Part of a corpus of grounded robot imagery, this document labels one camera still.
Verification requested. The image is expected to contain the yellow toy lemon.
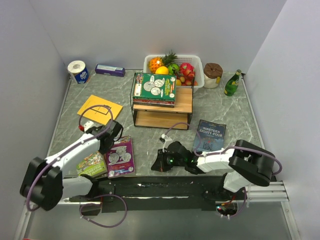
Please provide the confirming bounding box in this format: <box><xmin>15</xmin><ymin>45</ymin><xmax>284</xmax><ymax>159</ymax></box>
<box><xmin>176</xmin><ymin>79</ymin><xmax>182</xmax><ymax>86</ymax></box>

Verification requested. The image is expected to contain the blue 1984 book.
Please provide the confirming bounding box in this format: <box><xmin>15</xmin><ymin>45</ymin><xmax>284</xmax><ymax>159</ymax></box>
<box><xmin>192</xmin><ymin>119</ymin><xmax>227</xmax><ymax>152</ymax></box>

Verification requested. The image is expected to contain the black wire wooden shelf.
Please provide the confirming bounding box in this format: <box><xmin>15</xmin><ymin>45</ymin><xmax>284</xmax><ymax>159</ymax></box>
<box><xmin>130</xmin><ymin>74</ymin><xmax>194</xmax><ymax>129</ymax></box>

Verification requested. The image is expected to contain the yellow orange toy fruit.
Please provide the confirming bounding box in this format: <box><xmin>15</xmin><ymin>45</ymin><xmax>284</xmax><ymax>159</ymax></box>
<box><xmin>155</xmin><ymin>66</ymin><xmax>169</xmax><ymax>75</ymax></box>

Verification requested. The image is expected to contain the purple back-cover Treehouse book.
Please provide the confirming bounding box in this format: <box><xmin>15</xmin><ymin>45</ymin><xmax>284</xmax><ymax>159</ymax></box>
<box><xmin>105</xmin><ymin>135</ymin><xmax>136</xmax><ymax>179</ymax></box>

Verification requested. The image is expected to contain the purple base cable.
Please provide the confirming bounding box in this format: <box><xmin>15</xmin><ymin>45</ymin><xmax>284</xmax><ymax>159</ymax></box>
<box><xmin>79</xmin><ymin>193</ymin><xmax>128</xmax><ymax>229</ymax></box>

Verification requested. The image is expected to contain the white jar brown lid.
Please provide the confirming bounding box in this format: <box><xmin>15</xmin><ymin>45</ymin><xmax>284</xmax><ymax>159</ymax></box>
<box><xmin>203</xmin><ymin>63</ymin><xmax>223</xmax><ymax>89</ymax></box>

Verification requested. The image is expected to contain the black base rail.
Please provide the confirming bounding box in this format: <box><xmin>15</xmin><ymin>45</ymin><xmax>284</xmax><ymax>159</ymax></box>
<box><xmin>69</xmin><ymin>176</ymin><xmax>249</xmax><ymax>213</ymax></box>

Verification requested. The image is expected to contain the toilet paper roll blue wrap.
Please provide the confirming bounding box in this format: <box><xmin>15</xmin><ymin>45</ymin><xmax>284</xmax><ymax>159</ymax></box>
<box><xmin>67</xmin><ymin>60</ymin><xmax>90</xmax><ymax>84</ymax></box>

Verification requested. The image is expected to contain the green back-cover Treehouse book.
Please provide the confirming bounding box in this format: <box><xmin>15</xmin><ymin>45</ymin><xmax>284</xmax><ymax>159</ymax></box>
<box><xmin>133</xmin><ymin>72</ymin><xmax>177</xmax><ymax>102</ymax></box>

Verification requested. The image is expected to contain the red 13-Storey Treehouse book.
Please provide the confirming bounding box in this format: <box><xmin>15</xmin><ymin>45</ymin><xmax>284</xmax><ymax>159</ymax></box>
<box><xmin>133</xmin><ymin>99</ymin><xmax>175</xmax><ymax>105</ymax></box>

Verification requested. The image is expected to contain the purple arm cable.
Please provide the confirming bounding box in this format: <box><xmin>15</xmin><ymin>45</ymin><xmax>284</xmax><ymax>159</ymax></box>
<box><xmin>26</xmin><ymin>104</ymin><xmax>114</xmax><ymax>212</ymax></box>
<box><xmin>164</xmin><ymin>121</ymin><xmax>283</xmax><ymax>177</ymax></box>

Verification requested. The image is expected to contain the yellow thin book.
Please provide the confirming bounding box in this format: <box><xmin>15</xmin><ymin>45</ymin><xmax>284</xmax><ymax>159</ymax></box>
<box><xmin>77</xmin><ymin>95</ymin><xmax>123</xmax><ymax>125</ymax></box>

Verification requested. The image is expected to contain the Little Women floral book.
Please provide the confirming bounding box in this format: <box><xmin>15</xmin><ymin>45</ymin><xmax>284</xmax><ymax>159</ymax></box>
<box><xmin>133</xmin><ymin>102</ymin><xmax>175</xmax><ymax>108</ymax></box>

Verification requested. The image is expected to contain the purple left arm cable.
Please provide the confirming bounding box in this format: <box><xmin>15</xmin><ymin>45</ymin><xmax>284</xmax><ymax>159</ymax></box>
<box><xmin>26</xmin><ymin>104</ymin><xmax>114</xmax><ymax>212</ymax></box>

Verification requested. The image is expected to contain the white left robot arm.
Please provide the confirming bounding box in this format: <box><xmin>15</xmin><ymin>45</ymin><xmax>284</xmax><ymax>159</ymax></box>
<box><xmin>20</xmin><ymin>120</ymin><xmax>123</xmax><ymax>212</ymax></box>

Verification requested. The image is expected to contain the white plastic fruit basket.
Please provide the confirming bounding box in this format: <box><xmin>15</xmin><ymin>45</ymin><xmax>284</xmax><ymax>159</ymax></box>
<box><xmin>143</xmin><ymin>54</ymin><xmax>205</xmax><ymax>93</ymax></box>

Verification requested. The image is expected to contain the green toy apple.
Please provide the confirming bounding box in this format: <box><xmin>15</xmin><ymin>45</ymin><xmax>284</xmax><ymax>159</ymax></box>
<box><xmin>167</xmin><ymin>63</ymin><xmax>180</xmax><ymax>75</ymax></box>

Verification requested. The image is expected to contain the pink toy dragon fruit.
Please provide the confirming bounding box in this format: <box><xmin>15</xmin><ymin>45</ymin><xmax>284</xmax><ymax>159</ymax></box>
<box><xmin>178</xmin><ymin>62</ymin><xmax>195</xmax><ymax>83</ymax></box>

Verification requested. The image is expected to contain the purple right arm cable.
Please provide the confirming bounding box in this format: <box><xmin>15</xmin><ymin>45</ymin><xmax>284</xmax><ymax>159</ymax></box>
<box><xmin>164</xmin><ymin>121</ymin><xmax>283</xmax><ymax>177</ymax></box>

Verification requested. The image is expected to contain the orange toy pineapple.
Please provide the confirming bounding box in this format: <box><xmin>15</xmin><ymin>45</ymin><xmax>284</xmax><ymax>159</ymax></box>
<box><xmin>147</xmin><ymin>50</ymin><xmax>178</xmax><ymax>74</ymax></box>

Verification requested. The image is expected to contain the purple rectangular box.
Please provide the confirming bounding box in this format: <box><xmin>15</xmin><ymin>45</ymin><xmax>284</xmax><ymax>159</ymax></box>
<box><xmin>94</xmin><ymin>64</ymin><xmax>126</xmax><ymax>77</ymax></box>

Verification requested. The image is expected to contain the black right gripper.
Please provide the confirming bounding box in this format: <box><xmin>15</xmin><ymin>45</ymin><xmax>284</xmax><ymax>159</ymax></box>
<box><xmin>151</xmin><ymin>148</ymin><xmax>186</xmax><ymax>172</ymax></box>

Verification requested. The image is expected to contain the green glass bottle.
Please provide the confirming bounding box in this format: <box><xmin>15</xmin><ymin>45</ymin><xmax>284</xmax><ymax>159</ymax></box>
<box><xmin>224</xmin><ymin>69</ymin><xmax>242</xmax><ymax>97</ymax></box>

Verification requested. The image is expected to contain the green 65-Storey Treehouse book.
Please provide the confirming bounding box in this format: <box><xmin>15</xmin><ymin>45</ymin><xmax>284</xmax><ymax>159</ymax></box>
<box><xmin>76</xmin><ymin>151</ymin><xmax>108</xmax><ymax>178</ymax></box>

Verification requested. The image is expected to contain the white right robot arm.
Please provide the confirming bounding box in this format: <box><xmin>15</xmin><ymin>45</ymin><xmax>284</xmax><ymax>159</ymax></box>
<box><xmin>151</xmin><ymin>134</ymin><xmax>283</xmax><ymax>200</ymax></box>

